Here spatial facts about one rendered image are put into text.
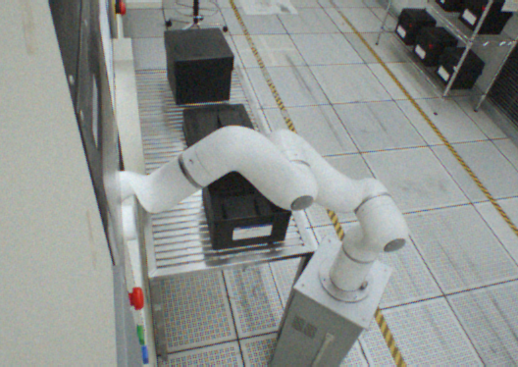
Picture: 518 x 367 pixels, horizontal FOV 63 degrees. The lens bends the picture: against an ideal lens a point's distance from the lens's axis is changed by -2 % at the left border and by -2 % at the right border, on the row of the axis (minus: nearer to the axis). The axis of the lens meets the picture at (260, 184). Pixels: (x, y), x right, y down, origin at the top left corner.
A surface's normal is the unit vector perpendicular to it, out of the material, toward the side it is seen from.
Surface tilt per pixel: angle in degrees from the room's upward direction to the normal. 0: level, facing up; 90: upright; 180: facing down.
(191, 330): 0
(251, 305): 0
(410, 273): 0
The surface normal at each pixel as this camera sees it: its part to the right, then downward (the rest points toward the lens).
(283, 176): -0.15, 0.11
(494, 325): 0.11, -0.68
